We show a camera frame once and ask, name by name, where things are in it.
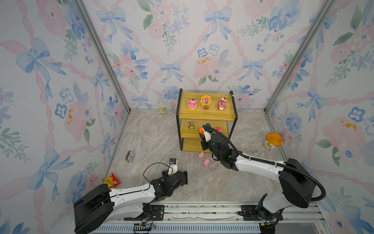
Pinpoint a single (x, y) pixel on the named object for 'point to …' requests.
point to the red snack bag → (111, 181)
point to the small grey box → (130, 156)
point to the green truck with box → (191, 126)
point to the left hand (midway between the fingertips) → (181, 171)
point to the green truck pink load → (219, 128)
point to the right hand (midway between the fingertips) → (202, 131)
